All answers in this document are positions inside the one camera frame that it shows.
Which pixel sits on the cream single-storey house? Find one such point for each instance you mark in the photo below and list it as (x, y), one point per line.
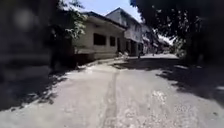
(96, 41)

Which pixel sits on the grey two-storey building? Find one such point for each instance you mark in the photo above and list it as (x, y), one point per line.
(130, 31)

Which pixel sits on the grey concrete road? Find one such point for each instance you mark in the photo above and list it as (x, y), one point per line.
(133, 96)

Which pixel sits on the tree beside cream house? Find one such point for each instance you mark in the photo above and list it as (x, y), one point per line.
(71, 20)

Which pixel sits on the dark leafy tree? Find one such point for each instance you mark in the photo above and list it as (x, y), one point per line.
(186, 23)

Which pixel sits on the dark wall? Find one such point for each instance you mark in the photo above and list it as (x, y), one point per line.
(23, 36)

